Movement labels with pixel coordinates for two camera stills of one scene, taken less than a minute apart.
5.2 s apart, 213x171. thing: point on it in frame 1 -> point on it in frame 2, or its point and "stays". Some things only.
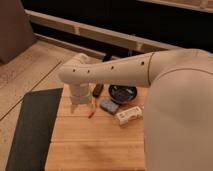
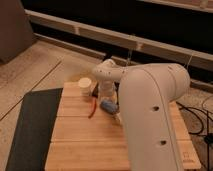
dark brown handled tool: x=97 y=90 stays
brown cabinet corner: x=16 y=34 stays
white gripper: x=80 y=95 -> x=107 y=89
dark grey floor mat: x=33 y=132 stays
